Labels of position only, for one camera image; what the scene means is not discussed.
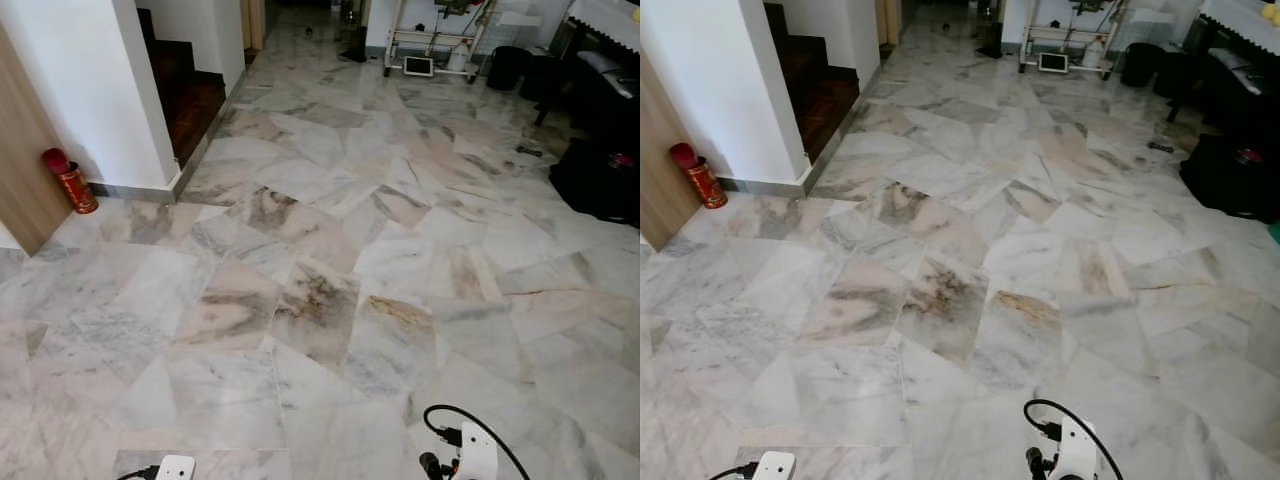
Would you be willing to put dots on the red tin canister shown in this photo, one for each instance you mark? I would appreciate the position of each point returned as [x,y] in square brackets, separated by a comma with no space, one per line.
[705,185]
[72,185]

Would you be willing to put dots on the black bag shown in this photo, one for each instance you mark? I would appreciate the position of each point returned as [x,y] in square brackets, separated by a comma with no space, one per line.
[595,185]
[1225,180]

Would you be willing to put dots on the dark wooden staircase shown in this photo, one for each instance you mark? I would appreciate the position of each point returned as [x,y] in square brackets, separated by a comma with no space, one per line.
[190,100]
[825,100]

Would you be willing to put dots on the white lace tablecloth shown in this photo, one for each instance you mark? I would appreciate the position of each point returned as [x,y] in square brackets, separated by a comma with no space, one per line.
[1245,20]
[610,20]

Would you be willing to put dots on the black piano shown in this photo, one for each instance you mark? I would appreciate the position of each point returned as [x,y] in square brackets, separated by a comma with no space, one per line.
[1240,100]
[605,105]

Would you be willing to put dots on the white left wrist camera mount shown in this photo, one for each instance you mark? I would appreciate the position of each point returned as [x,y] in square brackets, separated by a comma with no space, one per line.
[775,468]
[176,469]

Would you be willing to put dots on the white metal rack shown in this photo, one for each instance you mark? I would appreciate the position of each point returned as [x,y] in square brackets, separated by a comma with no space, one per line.
[1070,33]
[435,38]

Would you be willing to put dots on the black waste bin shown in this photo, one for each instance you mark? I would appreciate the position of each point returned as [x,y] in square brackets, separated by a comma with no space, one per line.
[1140,65]
[507,68]

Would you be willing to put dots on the wooden cabinet side panel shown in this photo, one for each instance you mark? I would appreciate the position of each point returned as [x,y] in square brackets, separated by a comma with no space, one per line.
[25,170]
[660,170]

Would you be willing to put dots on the white tablet device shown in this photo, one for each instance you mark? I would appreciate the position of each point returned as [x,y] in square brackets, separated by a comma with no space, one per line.
[418,66]
[1053,62]

